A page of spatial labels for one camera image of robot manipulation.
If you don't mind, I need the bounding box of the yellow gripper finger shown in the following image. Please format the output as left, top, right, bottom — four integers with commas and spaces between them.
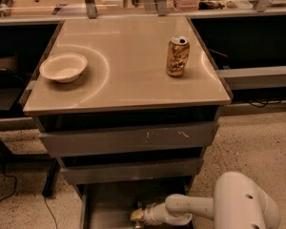
131, 208, 144, 221

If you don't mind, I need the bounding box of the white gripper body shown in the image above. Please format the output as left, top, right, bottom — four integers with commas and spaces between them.
143, 203, 166, 225

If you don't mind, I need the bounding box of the silver redbull can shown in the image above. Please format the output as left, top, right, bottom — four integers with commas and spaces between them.
133, 220, 144, 229

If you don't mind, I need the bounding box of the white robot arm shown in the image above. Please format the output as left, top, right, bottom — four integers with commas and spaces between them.
130, 172, 281, 229

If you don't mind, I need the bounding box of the open bottom drawer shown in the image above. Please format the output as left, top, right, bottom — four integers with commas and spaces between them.
79, 178, 194, 229

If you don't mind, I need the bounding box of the middle drawer front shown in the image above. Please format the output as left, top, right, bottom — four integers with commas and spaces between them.
61, 158, 203, 185

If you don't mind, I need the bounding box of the top drawer front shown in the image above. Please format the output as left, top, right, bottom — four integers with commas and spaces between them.
40, 121, 219, 157

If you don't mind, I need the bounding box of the grey drawer cabinet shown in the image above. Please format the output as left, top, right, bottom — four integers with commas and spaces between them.
19, 14, 234, 229

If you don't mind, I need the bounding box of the gold soda can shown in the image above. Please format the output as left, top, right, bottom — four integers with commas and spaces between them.
166, 35, 190, 77

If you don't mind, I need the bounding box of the white bowl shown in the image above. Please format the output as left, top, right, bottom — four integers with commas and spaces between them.
39, 52, 88, 83

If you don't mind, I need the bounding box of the black floor cable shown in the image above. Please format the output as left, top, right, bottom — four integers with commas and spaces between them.
0, 162, 18, 206

